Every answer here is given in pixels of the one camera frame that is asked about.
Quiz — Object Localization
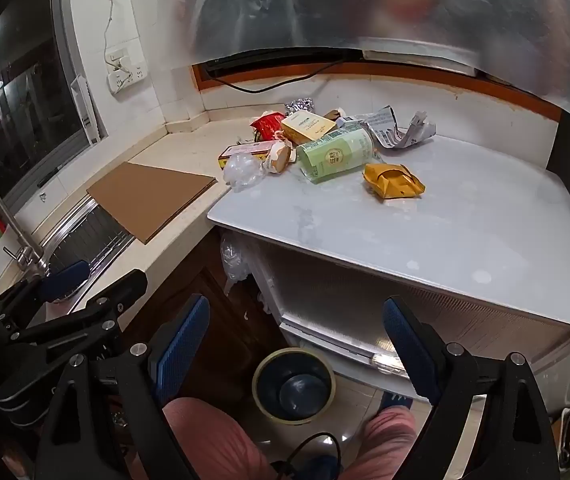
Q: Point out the brown wooden cabinet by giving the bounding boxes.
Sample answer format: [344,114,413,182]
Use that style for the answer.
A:
[130,230,286,411]

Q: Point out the round dark bin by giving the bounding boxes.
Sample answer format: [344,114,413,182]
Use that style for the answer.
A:
[251,347,337,420]

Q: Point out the clear plastic bag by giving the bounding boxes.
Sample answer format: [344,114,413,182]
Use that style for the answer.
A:
[220,232,261,291]

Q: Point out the black power cable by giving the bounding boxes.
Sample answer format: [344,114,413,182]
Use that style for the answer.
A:
[205,57,366,95]

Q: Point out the crumpled newspaper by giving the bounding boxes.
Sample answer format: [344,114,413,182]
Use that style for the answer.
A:
[360,106,416,150]

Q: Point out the person's right leg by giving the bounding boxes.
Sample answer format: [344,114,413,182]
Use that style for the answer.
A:
[352,405,433,480]

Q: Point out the red snack packet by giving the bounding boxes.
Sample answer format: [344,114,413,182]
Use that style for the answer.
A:
[250,112,286,142]

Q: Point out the yellow crumpled paper bag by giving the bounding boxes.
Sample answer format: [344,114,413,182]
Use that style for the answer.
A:
[362,162,425,202]

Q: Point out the brown cardboard sheet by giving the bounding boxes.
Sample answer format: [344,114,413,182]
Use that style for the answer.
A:
[86,162,218,245]

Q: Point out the brown wooden frame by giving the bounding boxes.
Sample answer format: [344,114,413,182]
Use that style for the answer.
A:
[192,60,563,121]

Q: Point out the thin black looped cable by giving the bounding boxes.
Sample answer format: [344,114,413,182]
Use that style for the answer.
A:
[270,432,343,480]

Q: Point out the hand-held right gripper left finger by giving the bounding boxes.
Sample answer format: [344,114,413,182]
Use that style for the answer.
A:
[35,294,211,480]

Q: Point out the green cylinder container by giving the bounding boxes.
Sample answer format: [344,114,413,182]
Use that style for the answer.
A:
[296,127,376,184]

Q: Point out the white crumpled paper slip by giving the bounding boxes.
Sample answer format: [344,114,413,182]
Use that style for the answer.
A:
[397,112,438,148]

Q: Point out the crumpled clear plastic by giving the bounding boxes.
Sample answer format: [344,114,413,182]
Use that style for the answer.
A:
[222,154,266,193]

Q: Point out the person's left leg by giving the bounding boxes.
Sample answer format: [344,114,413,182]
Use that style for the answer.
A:
[130,397,276,480]

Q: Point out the white cable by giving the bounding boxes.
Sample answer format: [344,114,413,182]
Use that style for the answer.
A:
[97,0,133,76]

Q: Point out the window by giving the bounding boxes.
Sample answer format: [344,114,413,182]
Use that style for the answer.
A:
[0,0,100,196]

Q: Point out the white appliance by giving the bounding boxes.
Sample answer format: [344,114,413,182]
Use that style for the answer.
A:
[260,255,431,401]

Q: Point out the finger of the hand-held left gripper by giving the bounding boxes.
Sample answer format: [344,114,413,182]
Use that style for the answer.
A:
[7,269,148,361]
[0,259,90,332]

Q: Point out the red box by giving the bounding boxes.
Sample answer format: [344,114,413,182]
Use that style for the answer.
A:
[217,141,278,171]

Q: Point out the white wall socket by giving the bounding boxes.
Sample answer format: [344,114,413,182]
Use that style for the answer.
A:
[108,66,147,94]

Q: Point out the translucent plastic film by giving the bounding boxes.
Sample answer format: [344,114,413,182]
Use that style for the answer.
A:
[185,0,570,128]

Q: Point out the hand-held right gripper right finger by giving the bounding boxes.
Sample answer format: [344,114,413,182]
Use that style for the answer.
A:
[382,296,563,480]

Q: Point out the metal wire rack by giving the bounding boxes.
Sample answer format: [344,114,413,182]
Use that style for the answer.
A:
[40,195,136,306]

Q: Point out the person's leg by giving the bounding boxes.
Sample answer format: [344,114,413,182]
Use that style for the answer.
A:
[352,405,433,480]
[130,397,276,480]

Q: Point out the blue shoe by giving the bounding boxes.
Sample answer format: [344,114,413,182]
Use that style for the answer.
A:
[380,391,413,411]
[285,452,343,480]

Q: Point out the cream yellow box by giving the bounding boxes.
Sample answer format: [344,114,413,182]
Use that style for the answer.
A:
[280,111,338,145]

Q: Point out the steel faucet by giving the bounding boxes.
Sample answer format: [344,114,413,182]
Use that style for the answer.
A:
[0,170,50,281]

